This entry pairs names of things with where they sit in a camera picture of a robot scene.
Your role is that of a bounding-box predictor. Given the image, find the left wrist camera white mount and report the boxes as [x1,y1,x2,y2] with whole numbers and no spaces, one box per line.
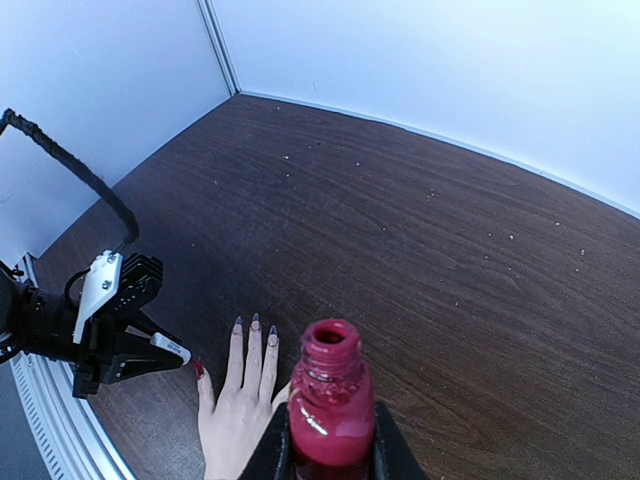
[72,249,166,346]

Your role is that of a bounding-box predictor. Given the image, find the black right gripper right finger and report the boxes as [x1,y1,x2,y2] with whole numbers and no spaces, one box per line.
[369,401,428,480]

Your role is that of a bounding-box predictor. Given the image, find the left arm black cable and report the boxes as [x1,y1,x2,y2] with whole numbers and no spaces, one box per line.
[0,107,141,251]

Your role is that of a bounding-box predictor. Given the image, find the left aluminium corner post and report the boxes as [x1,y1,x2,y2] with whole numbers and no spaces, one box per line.
[196,0,242,96]

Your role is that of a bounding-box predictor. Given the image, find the white nail polish cap brush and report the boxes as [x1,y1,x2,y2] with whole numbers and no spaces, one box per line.
[150,332,204,380]

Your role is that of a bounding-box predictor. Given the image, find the pale hand with long nails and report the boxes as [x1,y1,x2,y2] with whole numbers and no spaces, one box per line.
[195,314,290,479]

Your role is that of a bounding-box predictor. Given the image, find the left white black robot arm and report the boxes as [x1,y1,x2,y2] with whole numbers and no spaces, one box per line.
[1,251,191,399]

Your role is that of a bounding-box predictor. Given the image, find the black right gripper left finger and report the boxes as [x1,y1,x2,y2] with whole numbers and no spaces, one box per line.
[239,403,293,480]

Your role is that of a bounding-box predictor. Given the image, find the red nail polish bottle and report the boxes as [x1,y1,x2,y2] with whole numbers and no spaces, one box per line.
[288,319,375,479]

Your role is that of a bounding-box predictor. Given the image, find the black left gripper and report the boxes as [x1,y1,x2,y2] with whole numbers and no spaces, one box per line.
[72,305,180,398]

